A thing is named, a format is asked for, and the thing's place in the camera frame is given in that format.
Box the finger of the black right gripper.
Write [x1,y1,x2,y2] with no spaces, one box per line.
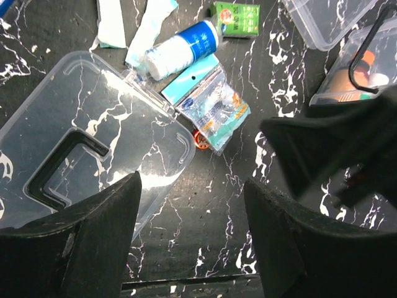
[260,86,396,208]

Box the brown bottle orange cap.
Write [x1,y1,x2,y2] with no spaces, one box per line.
[326,50,375,102]

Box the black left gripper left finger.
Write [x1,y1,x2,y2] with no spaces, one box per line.
[1,172,142,297]

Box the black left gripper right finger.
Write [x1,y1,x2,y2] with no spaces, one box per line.
[244,179,396,297]

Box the clear medicine kit box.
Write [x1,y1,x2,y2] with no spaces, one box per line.
[309,2,396,106]

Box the green medicine carton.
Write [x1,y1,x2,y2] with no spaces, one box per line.
[210,1,260,38]

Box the white wrapped bandage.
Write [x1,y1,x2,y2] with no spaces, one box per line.
[89,0,127,52]
[125,0,178,68]

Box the white wrapped bandage left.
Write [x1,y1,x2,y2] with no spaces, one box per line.
[89,0,127,52]

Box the clear compartment organizer tray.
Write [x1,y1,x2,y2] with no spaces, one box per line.
[282,0,377,52]

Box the teal tape packet upper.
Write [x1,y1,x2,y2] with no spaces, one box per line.
[161,55,251,155]

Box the clear kit lid black handle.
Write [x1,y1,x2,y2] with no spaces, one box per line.
[1,51,195,236]

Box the blue stapler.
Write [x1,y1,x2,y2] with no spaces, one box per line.
[0,0,24,18]

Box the white plastic bottle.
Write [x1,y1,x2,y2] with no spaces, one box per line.
[362,73,390,93]

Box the white wrapped bandage right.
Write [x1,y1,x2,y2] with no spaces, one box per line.
[125,0,178,68]

